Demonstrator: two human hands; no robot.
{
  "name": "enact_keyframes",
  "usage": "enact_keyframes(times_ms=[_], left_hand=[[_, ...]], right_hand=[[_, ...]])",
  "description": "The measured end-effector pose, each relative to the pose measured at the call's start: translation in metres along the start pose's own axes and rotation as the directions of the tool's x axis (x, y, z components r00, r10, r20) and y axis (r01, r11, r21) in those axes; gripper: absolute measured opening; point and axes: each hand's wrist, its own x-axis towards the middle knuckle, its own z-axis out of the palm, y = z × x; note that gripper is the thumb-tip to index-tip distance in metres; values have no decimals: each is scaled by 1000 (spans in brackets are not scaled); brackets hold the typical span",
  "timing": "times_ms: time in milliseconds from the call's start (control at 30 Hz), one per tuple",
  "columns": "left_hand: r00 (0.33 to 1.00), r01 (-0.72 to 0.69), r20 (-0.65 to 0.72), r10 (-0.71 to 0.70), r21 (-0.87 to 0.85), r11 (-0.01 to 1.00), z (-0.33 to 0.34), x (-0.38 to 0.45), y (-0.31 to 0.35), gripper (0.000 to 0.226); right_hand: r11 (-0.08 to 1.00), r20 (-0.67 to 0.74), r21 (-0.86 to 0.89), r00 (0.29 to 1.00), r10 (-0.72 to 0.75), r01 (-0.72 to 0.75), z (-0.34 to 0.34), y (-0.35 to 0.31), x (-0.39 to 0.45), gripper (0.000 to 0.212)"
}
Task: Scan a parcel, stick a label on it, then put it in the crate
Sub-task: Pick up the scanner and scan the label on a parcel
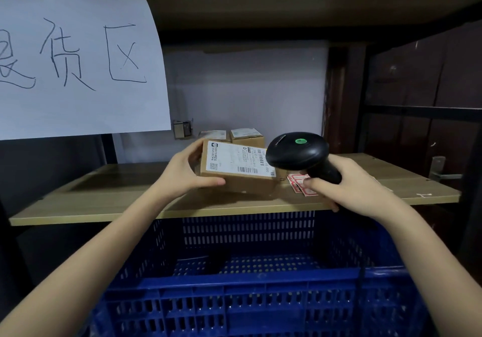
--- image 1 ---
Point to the person's left hand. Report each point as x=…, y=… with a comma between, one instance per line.
x=177, y=176

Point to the person's right hand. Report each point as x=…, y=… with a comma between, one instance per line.
x=354, y=193

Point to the cardboard box with shipping label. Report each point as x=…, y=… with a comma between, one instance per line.
x=214, y=135
x=241, y=174
x=246, y=137

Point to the red white sticker sheets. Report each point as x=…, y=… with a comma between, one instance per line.
x=297, y=184

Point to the black barcode scanner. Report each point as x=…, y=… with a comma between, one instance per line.
x=297, y=154

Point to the blue plastic crate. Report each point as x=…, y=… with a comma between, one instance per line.
x=263, y=295

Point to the person's right forearm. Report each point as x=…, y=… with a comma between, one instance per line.
x=433, y=250

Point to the person's left forearm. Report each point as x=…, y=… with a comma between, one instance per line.
x=86, y=265

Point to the wooden shelf board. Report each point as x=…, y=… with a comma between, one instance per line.
x=113, y=193

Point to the small white scrap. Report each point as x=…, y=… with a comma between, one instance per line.
x=423, y=195

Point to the white paper sign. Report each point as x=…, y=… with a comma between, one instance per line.
x=83, y=103

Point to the dark wooden door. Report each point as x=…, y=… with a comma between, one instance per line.
x=414, y=77

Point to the wall socket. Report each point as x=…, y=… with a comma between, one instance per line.
x=182, y=129

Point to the black metal shelf frame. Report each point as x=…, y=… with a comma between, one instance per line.
x=414, y=113

